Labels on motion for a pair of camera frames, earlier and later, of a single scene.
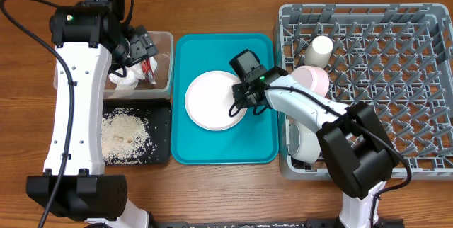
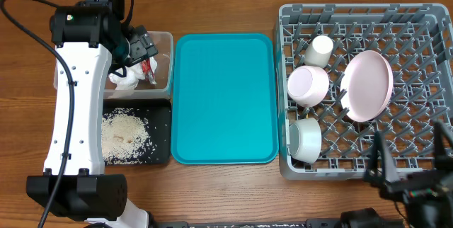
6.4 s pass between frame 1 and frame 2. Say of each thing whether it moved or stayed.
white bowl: stayed
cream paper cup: stayed
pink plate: moved
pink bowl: stayed
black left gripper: stayed
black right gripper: moved
